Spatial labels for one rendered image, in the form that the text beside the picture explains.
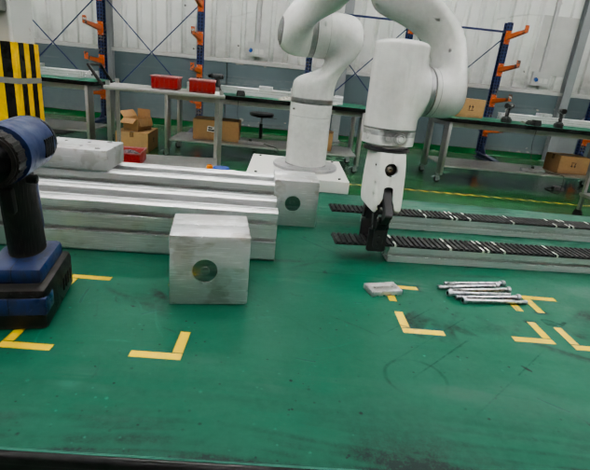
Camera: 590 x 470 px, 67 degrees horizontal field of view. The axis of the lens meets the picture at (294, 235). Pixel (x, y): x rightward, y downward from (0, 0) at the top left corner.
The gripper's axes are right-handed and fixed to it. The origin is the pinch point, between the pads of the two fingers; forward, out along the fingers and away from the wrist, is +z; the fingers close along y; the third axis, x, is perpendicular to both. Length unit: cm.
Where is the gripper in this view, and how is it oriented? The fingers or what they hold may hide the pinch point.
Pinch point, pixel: (372, 234)
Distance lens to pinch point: 80.3
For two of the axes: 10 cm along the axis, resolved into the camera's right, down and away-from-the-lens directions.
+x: -9.9, -0.6, -1.0
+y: -0.7, -3.4, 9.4
